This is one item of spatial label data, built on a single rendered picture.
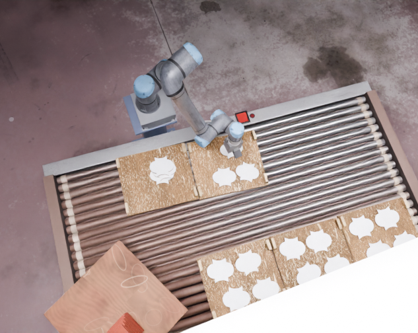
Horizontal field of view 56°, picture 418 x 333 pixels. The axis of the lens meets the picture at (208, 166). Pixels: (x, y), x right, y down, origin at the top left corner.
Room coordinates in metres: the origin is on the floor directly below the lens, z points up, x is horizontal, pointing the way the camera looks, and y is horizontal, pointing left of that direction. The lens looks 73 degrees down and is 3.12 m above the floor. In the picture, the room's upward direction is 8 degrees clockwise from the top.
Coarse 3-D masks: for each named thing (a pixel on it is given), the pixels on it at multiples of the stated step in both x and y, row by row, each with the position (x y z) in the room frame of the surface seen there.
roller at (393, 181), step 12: (384, 180) 0.76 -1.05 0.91; (396, 180) 0.77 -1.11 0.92; (348, 192) 0.65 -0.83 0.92; (360, 192) 0.66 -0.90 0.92; (312, 204) 0.55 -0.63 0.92; (324, 204) 0.56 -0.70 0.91; (264, 216) 0.45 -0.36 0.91; (276, 216) 0.45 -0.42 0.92; (288, 216) 0.47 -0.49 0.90; (228, 228) 0.35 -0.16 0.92; (240, 228) 0.36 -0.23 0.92; (180, 240) 0.24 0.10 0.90; (192, 240) 0.25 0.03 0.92; (204, 240) 0.26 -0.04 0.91; (144, 252) 0.15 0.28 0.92; (156, 252) 0.16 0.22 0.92
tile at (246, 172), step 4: (244, 164) 0.73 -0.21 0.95; (248, 164) 0.73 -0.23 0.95; (236, 168) 0.69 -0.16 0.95; (240, 168) 0.70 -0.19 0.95; (244, 168) 0.70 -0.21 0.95; (248, 168) 0.70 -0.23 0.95; (252, 168) 0.71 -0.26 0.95; (256, 168) 0.71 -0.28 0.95; (236, 172) 0.67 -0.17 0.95; (240, 172) 0.67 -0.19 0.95; (244, 172) 0.67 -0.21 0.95; (248, 172) 0.68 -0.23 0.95; (252, 172) 0.68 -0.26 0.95; (256, 172) 0.69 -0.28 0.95; (240, 176) 0.65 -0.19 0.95; (244, 176) 0.65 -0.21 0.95; (248, 176) 0.65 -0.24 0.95; (252, 176) 0.66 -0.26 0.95; (256, 176) 0.66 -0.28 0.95; (248, 180) 0.63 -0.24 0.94
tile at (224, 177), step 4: (220, 168) 0.68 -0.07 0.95; (228, 168) 0.69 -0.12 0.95; (216, 172) 0.65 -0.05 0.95; (220, 172) 0.65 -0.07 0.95; (224, 172) 0.66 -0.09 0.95; (228, 172) 0.66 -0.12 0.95; (232, 172) 0.66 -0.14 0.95; (216, 176) 0.63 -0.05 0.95; (220, 176) 0.63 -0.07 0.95; (224, 176) 0.63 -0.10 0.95; (228, 176) 0.64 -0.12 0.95; (232, 176) 0.64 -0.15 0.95; (216, 180) 0.60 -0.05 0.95; (220, 180) 0.61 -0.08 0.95; (224, 180) 0.61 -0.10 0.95; (228, 180) 0.61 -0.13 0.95; (232, 180) 0.62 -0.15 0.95; (220, 184) 0.58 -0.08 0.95; (224, 184) 0.59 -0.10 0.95; (228, 184) 0.59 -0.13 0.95
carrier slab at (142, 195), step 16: (128, 160) 0.65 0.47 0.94; (144, 160) 0.67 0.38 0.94; (176, 160) 0.70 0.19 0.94; (128, 176) 0.56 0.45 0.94; (144, 176) 0.57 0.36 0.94; (176, 176) 0.60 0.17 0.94; (192, 176) 0.61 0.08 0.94; (128, 192) 0.46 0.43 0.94; (144, 192) 0.48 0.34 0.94; (160, 192) 0.49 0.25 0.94; (176, 192) 0.50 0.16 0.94; (192, 192) 0.52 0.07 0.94; (144, 208) 0.39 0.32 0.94
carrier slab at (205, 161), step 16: (192, 144) 0.81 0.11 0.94; (208, 144) 0.82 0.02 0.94; (256, 144) 0.86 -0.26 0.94; (192, 160) 0.71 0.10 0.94; (208, 160) 0.72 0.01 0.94; (224, 160) 0.74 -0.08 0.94; (240, 160) 0.75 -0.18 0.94; (256, 160) 0.77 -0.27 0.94; (208, 176) 0.62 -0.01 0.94; (208, 192) 0.53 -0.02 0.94; (224, 192) 0.54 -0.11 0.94
